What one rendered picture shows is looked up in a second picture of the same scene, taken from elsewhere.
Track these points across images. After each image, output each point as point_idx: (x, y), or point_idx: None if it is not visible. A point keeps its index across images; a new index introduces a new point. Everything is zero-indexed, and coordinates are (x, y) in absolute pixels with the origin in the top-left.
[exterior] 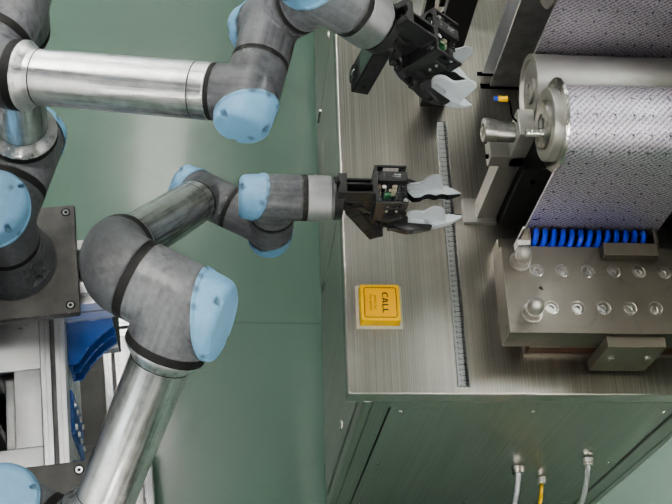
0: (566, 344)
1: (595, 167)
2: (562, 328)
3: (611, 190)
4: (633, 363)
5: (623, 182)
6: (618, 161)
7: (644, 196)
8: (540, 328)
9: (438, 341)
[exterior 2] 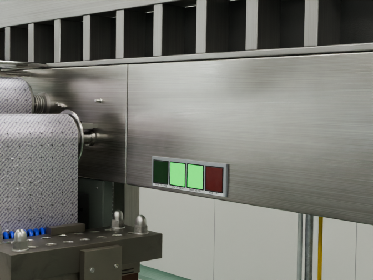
0: (56, 271)
1: (14, 150)
2: (47, 249)
3: (33, 179)
4: (110, 279)
5: (37, 168)
6: (26, 142)
7: (55, 184)
8: (31, 251)
9: None
